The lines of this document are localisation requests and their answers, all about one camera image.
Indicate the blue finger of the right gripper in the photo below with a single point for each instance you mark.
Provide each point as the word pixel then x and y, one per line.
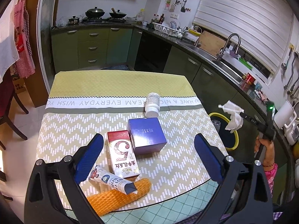
pixel 248 118

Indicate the pink patterned sleeve forearm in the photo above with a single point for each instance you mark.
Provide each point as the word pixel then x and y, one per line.
pixel 270 172

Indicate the yellow rimmed trash bin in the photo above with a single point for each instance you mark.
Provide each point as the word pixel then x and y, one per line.
pixel 230 140

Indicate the small steel pot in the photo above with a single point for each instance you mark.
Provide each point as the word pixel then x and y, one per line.
pixel 74 20

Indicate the wooden cutting board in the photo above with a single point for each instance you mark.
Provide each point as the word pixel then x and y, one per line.
pixel 211 43

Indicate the person's right hand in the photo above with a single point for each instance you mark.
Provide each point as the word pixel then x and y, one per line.
pixel 269 159

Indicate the white window blind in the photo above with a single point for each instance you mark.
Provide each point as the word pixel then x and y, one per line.
pixel 264 26

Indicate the white dish rack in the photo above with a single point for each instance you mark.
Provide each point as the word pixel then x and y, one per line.
pixel 168 31

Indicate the black frying pan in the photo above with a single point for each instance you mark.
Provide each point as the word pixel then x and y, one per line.
pixel 117 14

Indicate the white rice cooker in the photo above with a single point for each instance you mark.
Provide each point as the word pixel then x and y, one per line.
pixel 291 133

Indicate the red white carton box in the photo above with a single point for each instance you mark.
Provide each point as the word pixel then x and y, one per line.
pixel 123 159

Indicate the clear plastic bottle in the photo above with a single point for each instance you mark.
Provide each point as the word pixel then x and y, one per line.
pixel 217 124

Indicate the white electric kettle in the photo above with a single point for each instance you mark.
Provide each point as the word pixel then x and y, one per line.
pixel 285 116

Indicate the pink cloth on counter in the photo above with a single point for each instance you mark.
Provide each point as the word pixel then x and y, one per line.
pixel 261 96

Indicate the steel kitchen faucet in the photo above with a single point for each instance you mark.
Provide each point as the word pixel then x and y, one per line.
pixel 235 49

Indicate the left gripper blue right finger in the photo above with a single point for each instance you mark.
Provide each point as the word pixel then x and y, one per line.
pixel 211 158

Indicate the orange foam net sleeve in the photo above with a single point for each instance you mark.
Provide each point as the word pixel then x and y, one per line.
pixel 106 202

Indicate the green plastic tray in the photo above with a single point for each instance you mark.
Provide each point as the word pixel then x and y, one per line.
pixel 245 63

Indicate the black wok with lid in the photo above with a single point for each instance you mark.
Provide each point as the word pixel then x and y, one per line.
pixel 94 13

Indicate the white pill bottle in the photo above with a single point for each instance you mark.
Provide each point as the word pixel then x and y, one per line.
pixel 152 105

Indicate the blue square box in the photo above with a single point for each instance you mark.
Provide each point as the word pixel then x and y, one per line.
pixel 146 135

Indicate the green kitchen cabinets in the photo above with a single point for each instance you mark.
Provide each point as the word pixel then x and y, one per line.
pixel 82 48

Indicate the red instant noodle cup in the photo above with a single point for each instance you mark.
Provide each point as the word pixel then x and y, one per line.
pixel 248 78

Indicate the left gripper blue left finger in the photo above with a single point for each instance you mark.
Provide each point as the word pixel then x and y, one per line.
pixel 86 157

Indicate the white printed tube wrapper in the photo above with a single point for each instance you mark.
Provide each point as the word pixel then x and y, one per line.
pixel 122 185

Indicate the dark wooden chair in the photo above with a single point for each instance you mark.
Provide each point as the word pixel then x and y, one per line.
pixel 19 153

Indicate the patterned yellow tablecloth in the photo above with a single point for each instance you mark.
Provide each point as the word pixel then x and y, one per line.
pixel 84 103

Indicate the red checkered apron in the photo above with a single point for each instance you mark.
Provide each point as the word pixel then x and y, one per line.
pixel 24 65

